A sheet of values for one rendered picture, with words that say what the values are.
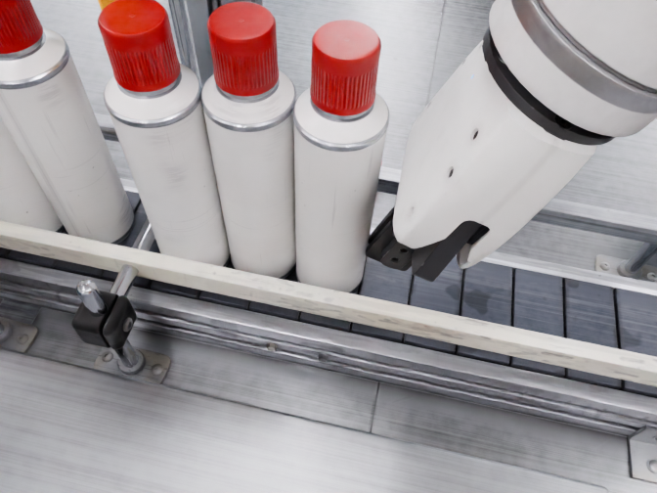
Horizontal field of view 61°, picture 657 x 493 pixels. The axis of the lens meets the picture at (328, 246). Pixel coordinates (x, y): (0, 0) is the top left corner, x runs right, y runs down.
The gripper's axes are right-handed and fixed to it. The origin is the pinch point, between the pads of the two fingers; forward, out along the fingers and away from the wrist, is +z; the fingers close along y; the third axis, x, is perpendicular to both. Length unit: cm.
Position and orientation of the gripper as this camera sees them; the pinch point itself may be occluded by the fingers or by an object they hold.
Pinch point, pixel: (399, 241)
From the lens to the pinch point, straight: 37.6
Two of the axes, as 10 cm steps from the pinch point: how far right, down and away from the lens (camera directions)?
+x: 9.1, 3.8, 1.9
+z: -3.6, 4.8, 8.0
